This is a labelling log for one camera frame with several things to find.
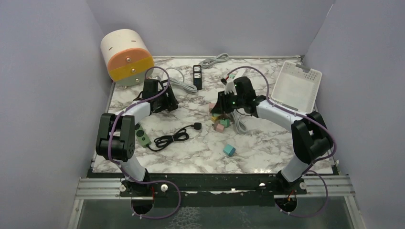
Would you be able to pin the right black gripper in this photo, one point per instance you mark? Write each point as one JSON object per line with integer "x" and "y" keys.
{"x": 221, "y": 107}

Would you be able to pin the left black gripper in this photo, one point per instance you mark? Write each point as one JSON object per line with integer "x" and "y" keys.
{"x": 169, "y": 100}

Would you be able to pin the pink plug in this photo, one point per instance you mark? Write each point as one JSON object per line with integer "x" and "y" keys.
{"x": 219, "y": 127}
{"x": 211, "y": 106}

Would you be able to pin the black power strip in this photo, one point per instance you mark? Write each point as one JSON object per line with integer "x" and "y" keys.
{"x": 197, "y": 77}

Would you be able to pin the white power strip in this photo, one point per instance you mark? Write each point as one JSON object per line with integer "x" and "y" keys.
{"x": 240, "y": 73}

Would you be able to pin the green power strip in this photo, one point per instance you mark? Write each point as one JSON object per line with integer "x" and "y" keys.
{"x": 141, "y": 136}

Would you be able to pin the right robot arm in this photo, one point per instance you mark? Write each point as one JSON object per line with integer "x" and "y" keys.
{"x": 310, "y": 140}

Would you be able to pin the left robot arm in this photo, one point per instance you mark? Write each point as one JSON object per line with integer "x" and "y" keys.
{"x": 116, "y": 138}

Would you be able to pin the round cream drawer cabinet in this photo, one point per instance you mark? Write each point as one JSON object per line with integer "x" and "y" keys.
{"x": 126, "y": 57}

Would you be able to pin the white plastic basket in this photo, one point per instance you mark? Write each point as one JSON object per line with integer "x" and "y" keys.
{"x": 296, "y": 87}

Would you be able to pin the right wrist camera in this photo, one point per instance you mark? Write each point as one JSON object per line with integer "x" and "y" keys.
{"x": 229, "y": 85}

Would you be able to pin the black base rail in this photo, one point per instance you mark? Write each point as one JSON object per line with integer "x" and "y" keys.
{"x": 212, "y": 190}

